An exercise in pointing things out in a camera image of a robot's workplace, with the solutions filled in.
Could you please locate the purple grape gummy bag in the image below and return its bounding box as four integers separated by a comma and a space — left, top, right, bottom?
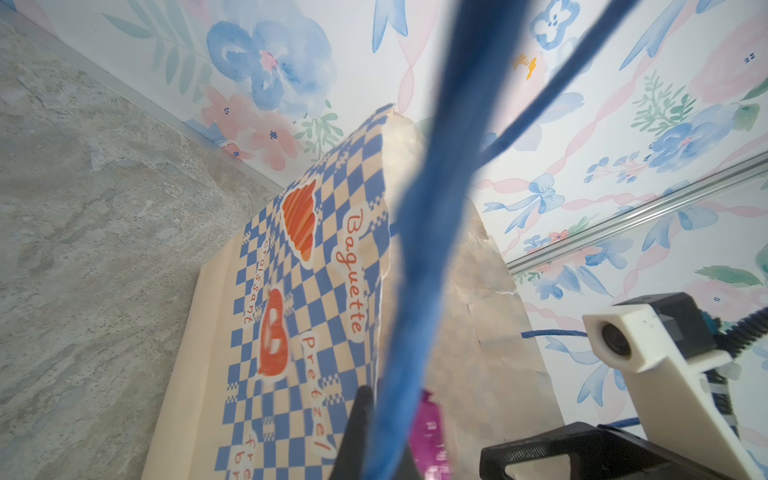
409, 390, 452, 480

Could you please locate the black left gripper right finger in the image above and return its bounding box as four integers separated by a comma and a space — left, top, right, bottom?
479, 422, 726, 479

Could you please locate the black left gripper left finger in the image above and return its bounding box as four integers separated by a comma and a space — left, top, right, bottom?
328, 385, 421, 480

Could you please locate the aluminium corner post right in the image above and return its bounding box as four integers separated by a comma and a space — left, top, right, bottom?
506, 152, 767, 275

